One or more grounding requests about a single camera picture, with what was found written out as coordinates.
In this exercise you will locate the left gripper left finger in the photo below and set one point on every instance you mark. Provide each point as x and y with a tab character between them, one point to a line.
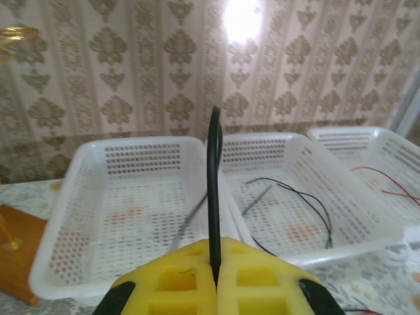
183	295

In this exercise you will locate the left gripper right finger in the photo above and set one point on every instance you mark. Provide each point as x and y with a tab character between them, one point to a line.
256	288

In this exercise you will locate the white perforated plastic basket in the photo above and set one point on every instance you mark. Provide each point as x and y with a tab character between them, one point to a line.
393	154
295	229
131	203

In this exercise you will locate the aluminium frame post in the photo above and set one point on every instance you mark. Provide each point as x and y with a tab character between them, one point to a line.
410	111

